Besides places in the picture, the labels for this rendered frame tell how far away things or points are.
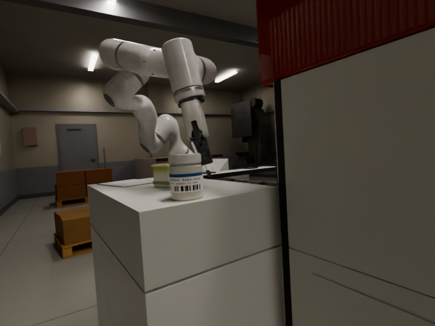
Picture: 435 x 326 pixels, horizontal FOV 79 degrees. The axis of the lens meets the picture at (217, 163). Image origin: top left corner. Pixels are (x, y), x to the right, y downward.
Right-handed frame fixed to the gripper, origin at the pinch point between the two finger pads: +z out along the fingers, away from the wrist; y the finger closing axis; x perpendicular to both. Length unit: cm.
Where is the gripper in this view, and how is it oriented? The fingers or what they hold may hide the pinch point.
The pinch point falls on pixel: (205, 156)
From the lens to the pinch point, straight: 72.1
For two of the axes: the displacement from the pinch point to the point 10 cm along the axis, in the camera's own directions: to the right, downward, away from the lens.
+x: 9.6, -2.5, -1.0
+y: -0.8, 0.6, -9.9
